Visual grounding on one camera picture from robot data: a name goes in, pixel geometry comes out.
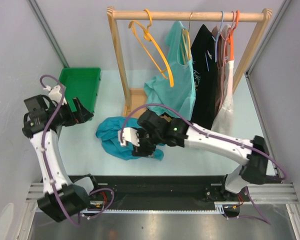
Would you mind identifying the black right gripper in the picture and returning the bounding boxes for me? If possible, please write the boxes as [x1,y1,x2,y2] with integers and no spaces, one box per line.
[131,127,162,158]

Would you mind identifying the teal blue t shirt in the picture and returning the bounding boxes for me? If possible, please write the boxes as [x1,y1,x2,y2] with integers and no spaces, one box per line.
[95,116,164,161]

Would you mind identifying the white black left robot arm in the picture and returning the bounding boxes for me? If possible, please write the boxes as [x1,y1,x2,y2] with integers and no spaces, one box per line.
[22,94,101,223]

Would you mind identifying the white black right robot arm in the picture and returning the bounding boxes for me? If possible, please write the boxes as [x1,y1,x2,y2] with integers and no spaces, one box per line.
[131,110,269,201]

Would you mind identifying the mint green t shirt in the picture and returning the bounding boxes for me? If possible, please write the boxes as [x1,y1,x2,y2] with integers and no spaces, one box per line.
[144,21,196,121]

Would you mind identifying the yellow plastic hanger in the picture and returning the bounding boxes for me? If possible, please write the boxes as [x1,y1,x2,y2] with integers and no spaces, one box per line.
[127,8,175,88]

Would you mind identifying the black t shirt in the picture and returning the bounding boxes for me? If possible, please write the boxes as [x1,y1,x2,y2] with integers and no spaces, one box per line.
[162,23,219,130]

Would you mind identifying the wooden hanger metal hook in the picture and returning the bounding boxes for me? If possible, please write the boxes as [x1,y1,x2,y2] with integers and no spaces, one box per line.
[180,12,193,64]

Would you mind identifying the light blue plastic hanger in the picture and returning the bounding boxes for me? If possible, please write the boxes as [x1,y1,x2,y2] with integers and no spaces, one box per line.
[212,10,225,63]

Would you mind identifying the pink plastic hanger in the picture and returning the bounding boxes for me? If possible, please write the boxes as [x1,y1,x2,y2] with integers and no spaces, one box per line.
[220,11,238,56]

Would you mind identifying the orange plastic hanger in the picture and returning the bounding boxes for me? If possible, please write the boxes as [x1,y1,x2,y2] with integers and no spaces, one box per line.
[227,10,240,61]

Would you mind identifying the green plastic tray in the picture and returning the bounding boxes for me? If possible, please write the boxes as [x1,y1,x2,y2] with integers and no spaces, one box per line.
[59,67,101,113]

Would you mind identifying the wooden clothes rack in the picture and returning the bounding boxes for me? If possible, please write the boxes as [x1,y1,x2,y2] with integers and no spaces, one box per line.
[106,6,273,117]

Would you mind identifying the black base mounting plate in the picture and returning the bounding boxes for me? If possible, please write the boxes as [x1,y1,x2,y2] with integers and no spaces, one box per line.
[41,174,248,217]

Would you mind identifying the white garment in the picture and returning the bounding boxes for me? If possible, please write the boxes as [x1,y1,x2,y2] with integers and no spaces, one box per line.
[211,49,235,136]

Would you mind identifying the pink beige garment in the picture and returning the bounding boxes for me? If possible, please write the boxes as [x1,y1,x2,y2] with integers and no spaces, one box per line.
[215,25,229,116]

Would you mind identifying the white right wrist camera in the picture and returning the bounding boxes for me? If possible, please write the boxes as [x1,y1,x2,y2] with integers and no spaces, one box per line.
[118,127,140,147]

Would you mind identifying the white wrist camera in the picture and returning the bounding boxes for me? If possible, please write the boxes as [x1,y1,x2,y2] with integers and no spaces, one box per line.
[43,85,63,103]
[118,127,140,147]

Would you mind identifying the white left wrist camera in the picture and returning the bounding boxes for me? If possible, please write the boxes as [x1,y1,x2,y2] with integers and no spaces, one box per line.
[43,85,63,103]

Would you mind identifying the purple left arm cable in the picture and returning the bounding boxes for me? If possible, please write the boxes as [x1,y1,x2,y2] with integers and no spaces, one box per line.
[39,74,115,227]

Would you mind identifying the white slotted cable duct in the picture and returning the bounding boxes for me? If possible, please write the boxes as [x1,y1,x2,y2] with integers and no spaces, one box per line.
[36,201,226,214]

